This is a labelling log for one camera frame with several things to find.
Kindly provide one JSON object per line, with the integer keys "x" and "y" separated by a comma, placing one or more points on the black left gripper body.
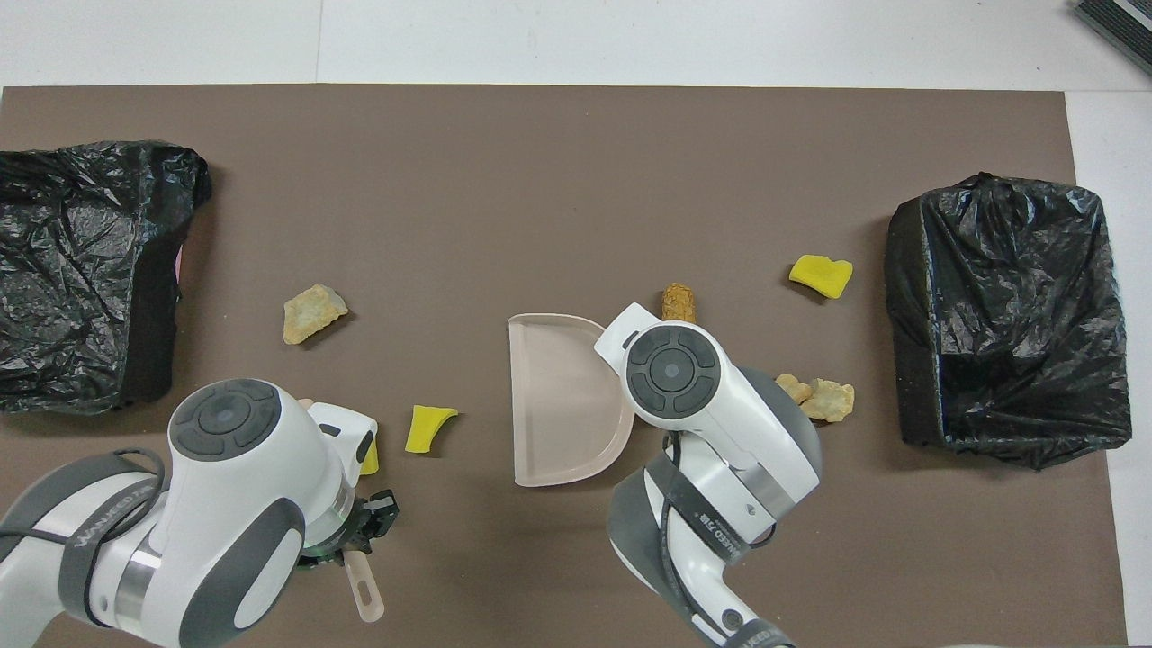
{"x": 346, "y": 535}

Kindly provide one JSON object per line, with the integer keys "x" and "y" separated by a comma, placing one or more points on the yellow notched sponge piece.
{"x": 370, "y": 457}

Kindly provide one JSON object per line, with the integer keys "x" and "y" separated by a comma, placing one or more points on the beige hand brush black bristles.
{"x": 364, "y": 594}

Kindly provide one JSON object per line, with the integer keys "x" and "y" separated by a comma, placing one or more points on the yellow wedge sponge piece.
{"x": 425, "y": 430}

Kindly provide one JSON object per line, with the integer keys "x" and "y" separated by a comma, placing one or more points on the beige plastic dustpan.
{"x": 558, "y": 405}

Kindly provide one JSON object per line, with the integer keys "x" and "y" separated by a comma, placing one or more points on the large beige sponge chunk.
{"x": 310, "y": 313}

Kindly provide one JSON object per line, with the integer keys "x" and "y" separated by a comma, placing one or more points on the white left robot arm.
{"x": 252, "y": 504}

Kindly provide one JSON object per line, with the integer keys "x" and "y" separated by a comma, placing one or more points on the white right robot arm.
{"x": 720, "y": 405}

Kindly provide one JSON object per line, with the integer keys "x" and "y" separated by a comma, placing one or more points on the bag-covered bin with pink rim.
{"x": 72, "y": 270}

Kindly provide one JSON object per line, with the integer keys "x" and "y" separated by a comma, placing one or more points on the open bin with black bag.
{"x": 1035, "y": 297}

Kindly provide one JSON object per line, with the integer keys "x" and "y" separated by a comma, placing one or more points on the orange-brown oval sponge piece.
{"x": 679, "y": 300}

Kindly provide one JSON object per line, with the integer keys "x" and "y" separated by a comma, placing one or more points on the brown table mat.
{"x": 540, "y": 180}

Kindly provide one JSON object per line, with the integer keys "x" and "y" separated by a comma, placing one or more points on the yellow rounded sponge piece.
{"x": 821, "y": 274}

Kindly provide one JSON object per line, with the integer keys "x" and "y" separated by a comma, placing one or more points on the dark ribbed panel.
{"x": 1120, "y": 22}

